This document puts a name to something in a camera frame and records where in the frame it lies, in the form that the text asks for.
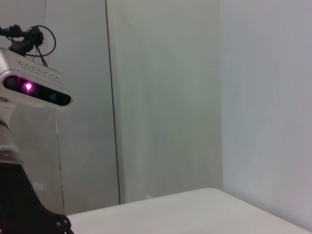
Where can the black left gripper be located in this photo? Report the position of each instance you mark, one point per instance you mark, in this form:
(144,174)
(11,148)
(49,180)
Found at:
(17,207)

